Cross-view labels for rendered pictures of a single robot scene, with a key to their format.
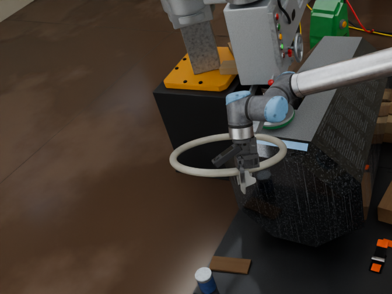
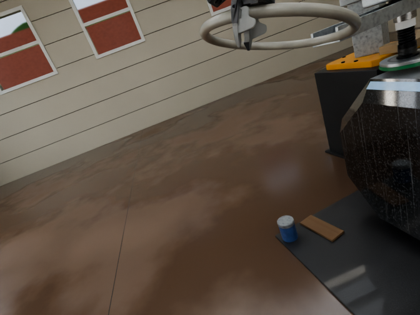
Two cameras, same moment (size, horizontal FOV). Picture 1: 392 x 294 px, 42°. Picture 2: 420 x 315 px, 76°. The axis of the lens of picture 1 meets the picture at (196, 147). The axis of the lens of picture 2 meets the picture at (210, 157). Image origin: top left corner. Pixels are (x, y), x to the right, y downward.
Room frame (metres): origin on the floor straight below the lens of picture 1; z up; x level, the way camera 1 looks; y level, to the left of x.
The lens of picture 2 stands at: (0.75, -0.45, 1.20)
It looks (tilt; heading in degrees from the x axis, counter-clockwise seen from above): 20 degrees down; 40
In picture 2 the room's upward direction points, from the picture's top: 21 degrees counter-clockwise
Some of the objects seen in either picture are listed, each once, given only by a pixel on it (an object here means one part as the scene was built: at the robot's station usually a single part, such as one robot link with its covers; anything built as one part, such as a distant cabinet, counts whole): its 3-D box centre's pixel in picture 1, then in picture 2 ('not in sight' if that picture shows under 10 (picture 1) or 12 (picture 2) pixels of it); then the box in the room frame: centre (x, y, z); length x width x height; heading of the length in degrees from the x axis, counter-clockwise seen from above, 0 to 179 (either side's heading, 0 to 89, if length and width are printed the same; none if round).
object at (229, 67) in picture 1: (235, 67); (399, 46); (2.98, -0.42, 0.81); 0.20 x 0.10 x 0.05; 59
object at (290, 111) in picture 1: (273, 113); (407, 57); (2.25, -0.46, 0.88); 0.21 x 0.21 x 0.01
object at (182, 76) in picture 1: (207, 66); (372, 54); (3.17, -0.25, 0.76); 0.49 x 0.49 x 0.05; 51
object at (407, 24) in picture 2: not in sight; (405, 22); (2.25, -0.46, 1.02); 0.07 x 0.07 x 0.04
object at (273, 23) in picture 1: (276, 37); not in sight; (2.13, -0.52, 1.38); 0.08 x 0.03 x 0.28; 149
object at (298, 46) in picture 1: (291, 48); not in sight; (2.29, -0.62, 1.20); 0.15 x 0.10 x 0.15; 149
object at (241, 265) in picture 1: (229, 264); (320, 227); (2.07, 0.03, 0.02); 0.25 x 0.10 x 0.01; 60
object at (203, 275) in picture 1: (205, 280); (287, 228); (1.97, 0.19, 0.08); 0.10 x 0.10 x 0.13
